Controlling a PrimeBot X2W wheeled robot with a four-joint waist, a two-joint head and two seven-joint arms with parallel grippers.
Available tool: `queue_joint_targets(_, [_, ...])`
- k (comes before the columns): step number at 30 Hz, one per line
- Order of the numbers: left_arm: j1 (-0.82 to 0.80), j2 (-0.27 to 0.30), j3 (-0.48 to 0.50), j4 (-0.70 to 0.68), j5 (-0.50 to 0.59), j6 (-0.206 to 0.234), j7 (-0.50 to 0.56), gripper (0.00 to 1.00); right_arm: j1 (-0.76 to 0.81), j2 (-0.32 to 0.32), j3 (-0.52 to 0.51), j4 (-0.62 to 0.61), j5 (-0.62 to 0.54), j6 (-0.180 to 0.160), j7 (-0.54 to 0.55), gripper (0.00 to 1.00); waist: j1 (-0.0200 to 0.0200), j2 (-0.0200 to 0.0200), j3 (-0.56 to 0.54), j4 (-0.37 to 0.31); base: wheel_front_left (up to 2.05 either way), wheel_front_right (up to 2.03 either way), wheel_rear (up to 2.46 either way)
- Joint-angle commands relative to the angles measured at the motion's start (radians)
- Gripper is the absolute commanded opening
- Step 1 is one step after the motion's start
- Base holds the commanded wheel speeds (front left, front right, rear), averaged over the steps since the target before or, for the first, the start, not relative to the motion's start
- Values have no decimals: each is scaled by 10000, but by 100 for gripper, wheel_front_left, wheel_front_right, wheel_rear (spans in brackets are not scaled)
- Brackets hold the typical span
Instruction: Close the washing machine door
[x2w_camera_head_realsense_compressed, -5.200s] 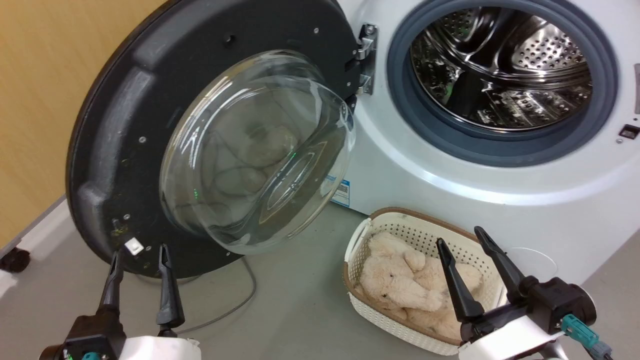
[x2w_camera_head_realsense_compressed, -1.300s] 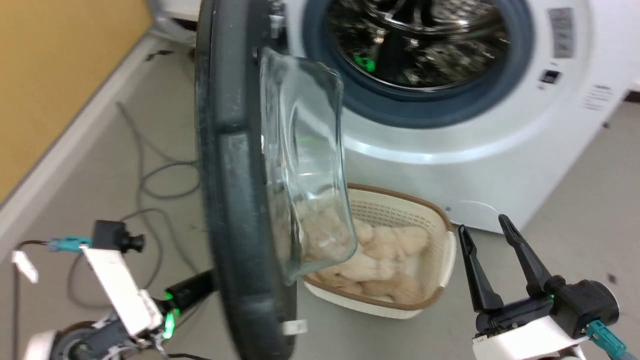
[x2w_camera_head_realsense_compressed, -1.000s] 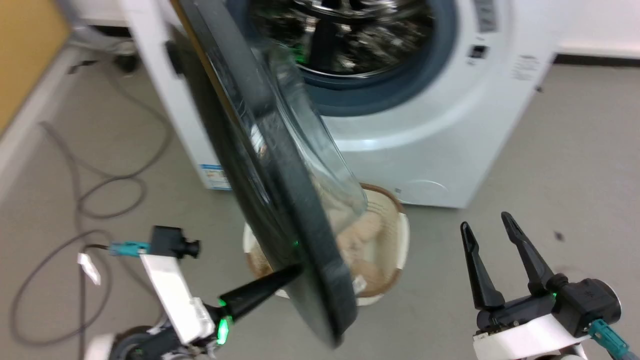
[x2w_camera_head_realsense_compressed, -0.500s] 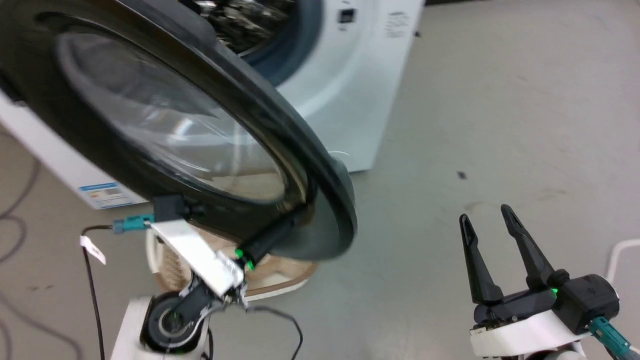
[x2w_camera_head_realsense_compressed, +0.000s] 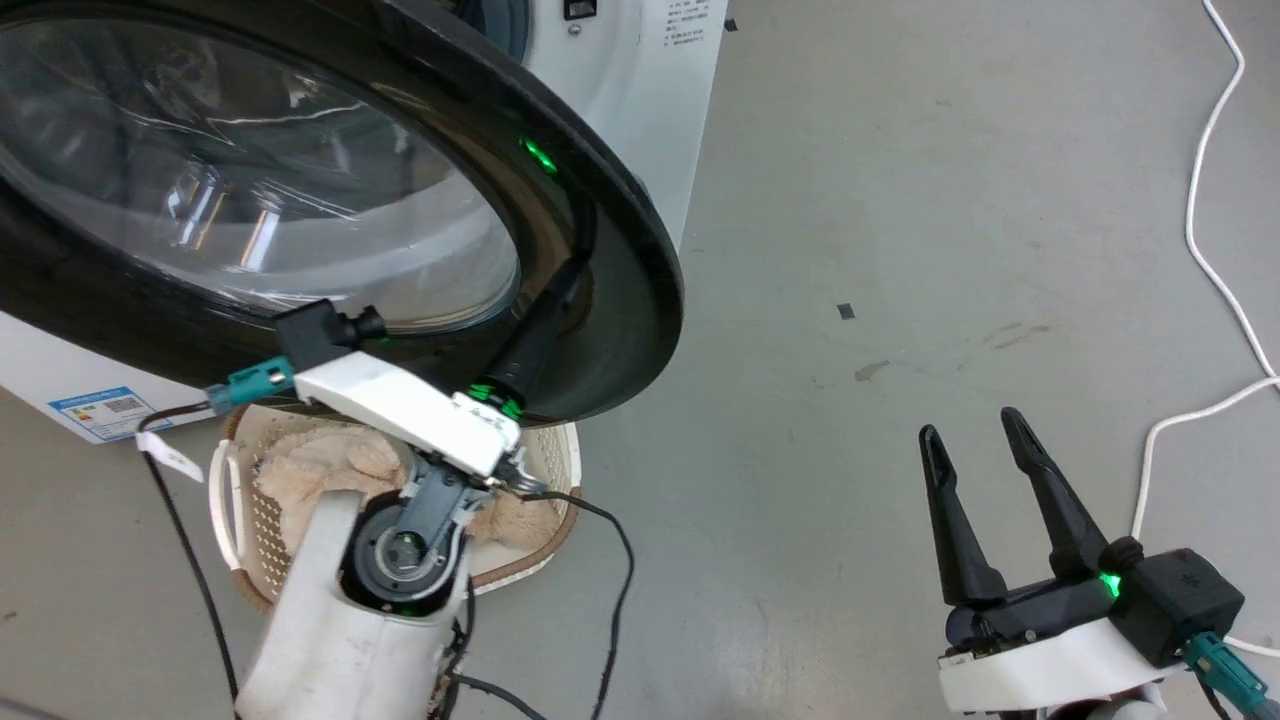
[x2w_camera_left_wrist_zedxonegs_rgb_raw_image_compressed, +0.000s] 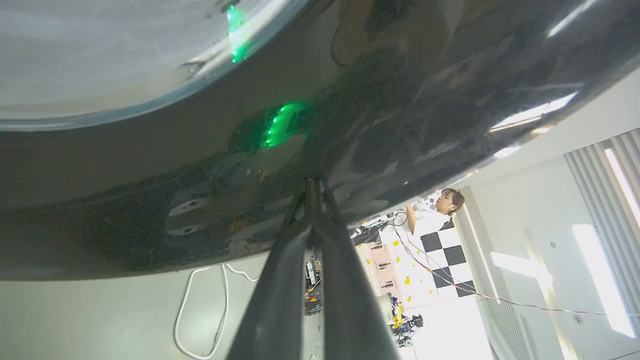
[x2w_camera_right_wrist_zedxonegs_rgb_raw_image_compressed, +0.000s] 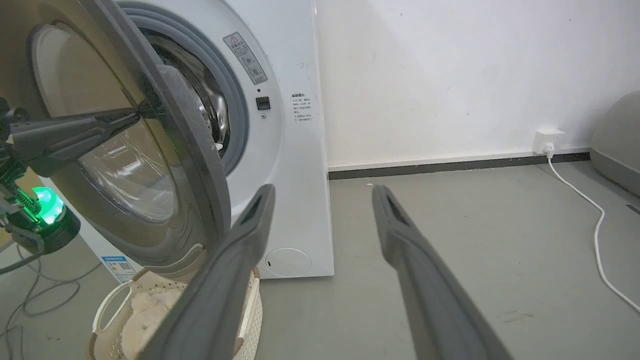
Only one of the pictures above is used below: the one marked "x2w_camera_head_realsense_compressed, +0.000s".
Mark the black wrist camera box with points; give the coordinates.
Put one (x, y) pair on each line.
(1180, 600)
(315, 335)

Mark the white printed text sticker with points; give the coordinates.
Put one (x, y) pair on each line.
(690, 20)

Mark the blue energy label sticker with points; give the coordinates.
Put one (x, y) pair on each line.
(102, 413)

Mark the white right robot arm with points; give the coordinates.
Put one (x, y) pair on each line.
(1110, 710)

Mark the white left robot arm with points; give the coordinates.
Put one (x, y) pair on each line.
(320, 620)

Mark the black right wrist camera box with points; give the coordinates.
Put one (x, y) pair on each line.
(1180, 600)

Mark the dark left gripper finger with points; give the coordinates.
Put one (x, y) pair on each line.
(540, 330)

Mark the white washing machine body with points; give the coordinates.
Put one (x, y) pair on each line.
(645, 110)

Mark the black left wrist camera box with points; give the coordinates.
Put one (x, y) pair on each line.
(315, 335)

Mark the black round glass washer door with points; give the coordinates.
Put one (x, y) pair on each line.
(625, 330)

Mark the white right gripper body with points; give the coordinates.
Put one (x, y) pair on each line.
(1040, 665)

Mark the beige fluffy towel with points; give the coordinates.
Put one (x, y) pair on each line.
(320, 465)

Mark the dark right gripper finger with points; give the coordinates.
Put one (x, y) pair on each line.
(1060, 500)
(955, 530)

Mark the white woven laundry basket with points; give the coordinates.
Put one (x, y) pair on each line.
(545, 455)

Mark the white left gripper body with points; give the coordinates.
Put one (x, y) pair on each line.
(400, 405)

